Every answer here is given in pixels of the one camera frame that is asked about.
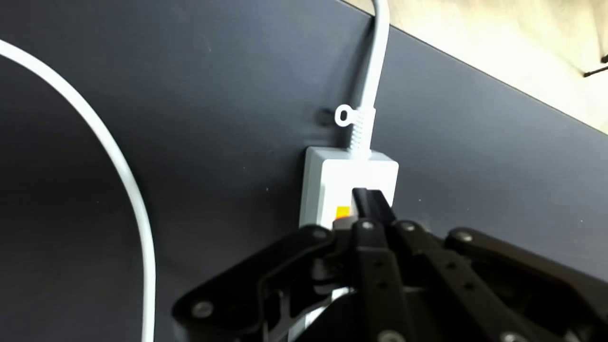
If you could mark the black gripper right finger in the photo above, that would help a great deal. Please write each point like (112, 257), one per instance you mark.
(467, 286)

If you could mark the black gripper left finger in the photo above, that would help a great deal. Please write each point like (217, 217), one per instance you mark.
(277, 286)

